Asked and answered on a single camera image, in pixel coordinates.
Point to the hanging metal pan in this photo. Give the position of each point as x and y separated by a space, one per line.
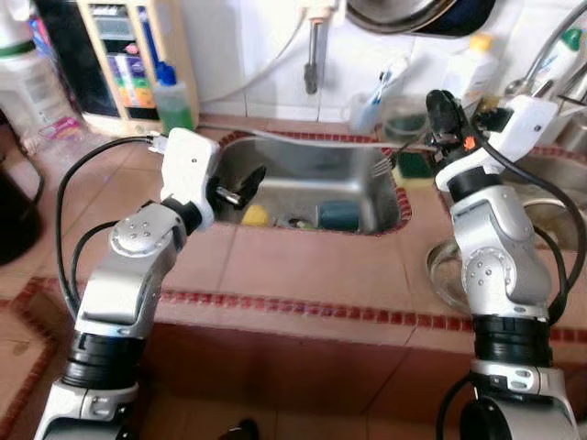
413 14

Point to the metal bowl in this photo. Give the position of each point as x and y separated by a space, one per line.
445 275

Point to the clear plastic cup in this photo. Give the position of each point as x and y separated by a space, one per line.
365 115

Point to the chrome wall tap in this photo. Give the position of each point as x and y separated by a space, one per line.
314 55

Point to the yellow plastic bowl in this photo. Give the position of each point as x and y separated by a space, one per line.
257 215

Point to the dark robot foot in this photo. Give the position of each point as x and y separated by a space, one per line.
238 431

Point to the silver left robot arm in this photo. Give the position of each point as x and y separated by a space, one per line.
119 284

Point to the clear plastic bucket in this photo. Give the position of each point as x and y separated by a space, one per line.
404 115

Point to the chrome swivel tap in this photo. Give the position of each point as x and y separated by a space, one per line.
525 84

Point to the blue cup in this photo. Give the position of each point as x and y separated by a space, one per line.
339 215

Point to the clear plastic bottle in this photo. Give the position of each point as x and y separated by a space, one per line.
27 92

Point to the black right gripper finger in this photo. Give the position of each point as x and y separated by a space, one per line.
453 112
435 119

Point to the beige water purifier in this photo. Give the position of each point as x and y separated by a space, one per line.
119 55

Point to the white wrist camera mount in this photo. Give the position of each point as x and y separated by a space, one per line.
527 124
188 165

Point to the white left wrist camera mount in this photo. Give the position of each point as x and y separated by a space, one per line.
188 165

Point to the green dish soap bottle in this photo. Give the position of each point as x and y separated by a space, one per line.
174 105

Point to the white bottle green cap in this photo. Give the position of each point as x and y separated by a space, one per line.
555 69

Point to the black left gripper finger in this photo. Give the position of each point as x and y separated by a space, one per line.
234 199
252 180

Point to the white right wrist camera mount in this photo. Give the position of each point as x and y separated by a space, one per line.
527 124

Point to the white detergent bottle yellow cap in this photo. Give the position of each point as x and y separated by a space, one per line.
477 73

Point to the metal strainer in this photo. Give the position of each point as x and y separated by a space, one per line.
550 225

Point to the blue toothbrush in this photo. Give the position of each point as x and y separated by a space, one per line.
385 84

